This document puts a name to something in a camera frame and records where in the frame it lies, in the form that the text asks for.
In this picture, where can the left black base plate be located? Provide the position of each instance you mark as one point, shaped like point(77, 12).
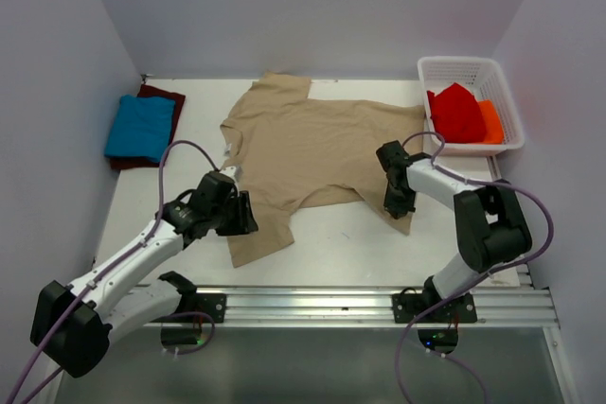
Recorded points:
point(213, 304)

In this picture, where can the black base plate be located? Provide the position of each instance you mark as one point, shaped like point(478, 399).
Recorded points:
point(410, 303)
point(213, 304)

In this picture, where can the maroon t shirt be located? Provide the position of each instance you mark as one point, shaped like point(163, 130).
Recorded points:
point(145, 90)

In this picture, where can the beige t shirt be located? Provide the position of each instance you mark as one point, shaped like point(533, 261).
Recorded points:
point(294, 151)

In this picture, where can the red t shirt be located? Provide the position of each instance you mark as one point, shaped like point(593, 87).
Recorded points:
point(456, 115)

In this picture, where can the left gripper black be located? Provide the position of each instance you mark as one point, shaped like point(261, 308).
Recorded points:
point(244, 221)

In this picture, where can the blue t shirt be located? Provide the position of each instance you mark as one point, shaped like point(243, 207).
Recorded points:
point(141, 128)

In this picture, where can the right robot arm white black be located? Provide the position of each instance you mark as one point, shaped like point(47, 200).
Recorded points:
point(490, 226)

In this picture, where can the orange t shirt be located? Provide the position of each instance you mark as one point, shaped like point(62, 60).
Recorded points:
point(494, 131)

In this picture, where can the aluminium mounting rail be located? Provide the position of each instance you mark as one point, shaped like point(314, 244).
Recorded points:
point(245, 306)

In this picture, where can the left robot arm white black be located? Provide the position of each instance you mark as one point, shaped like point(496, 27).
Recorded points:
point(76, 324)

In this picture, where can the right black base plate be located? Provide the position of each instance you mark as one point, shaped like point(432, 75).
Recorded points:
point(410, 303)

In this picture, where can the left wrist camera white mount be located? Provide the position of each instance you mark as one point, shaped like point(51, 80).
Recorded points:
point(232, 172)

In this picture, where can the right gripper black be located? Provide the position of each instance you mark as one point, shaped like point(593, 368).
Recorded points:
point(397, 208)

